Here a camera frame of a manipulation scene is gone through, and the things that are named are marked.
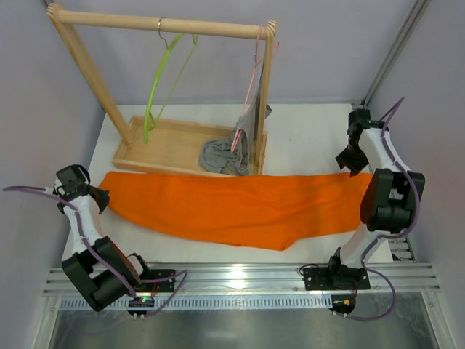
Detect orange trousers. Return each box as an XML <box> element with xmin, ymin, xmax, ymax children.
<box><xmin>99</xmin><ymin>171</ymin><xmax>372</xmax><ymax>251</ymax></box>

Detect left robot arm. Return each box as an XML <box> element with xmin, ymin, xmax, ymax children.
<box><xmin>53</xmin><ymin>164</ymin><xmax>150</xmax><ymax>312</ymax></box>

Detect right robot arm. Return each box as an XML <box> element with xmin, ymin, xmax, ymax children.
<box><xmin>326</xmin><ymin>108</ymin><xmax>426</xmax><ymax>289</ymax></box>

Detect green plastic hanger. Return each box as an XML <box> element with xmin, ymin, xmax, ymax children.
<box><xmin>143</xmin><ymin>33</ymin><xmax>200</xmax><ymax>145</ymax></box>

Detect wooden clothes rack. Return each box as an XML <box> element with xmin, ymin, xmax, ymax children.
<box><xmin>46</xmin><ymin>3</ymin><xmax>276</xmax><ymax>177</ymax></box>

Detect grey shirt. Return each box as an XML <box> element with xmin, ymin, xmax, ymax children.
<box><xmin>198</xmin><ymin>73</ymin><xmax>262</xmax><ymax>176</ymax></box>

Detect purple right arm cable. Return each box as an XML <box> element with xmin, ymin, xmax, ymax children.
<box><xmin>333</xmin><ymin>96</ymin><xmax>422</xmax><ymax>321</ymax></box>

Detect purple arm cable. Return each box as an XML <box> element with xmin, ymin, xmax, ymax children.
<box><xmin>333</xmin><ymin>96</ymin><xmax>422</xmax><ymax>321</ymax></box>
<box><xmin>2</xmin><ymin>185</ymin><xmax>189</xmax><ymax>317</ymax></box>

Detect aluminium corner frame post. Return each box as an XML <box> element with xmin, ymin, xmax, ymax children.
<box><xmin>360</xmin><ymin>1</ymin><xmax>429</xmax><ymax>246</ymax></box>

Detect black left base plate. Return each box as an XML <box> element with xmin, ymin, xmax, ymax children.
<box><xmin>137</xmin><ymin>269</ymin><xmax>176</xmax><ymax>294</ymax></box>

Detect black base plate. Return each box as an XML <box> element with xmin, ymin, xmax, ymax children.
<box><xmin>302</xmin><ymin>266</ymin><xmax>371</xmax><ymax>291</ymax></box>
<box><xmin>137</xmin><ymin>269</ymin><xmax>176</xmax><ymax>294</ymax></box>

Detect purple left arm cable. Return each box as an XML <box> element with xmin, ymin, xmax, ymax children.
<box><xmin>2</xmin><ymin>185</ymin><xmax>189</xmax><ymax>317</ymax></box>

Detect pink wire hanger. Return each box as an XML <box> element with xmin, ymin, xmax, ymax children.
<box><xmin>230</xmin><ymin>20</ymin><xmax>276</xmax><ymax>153</ymax></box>

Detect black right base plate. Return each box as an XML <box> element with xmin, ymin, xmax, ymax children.
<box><xmin>302</xmin><ymin>266</ymin><xmax>371</xmax><ymax>291</ymax></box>

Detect aluminium front rail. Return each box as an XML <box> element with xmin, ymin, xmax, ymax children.
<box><xmin>42</xmin><ymin>262</ymin><xmax>440</xmax><ymax>312</ymax></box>

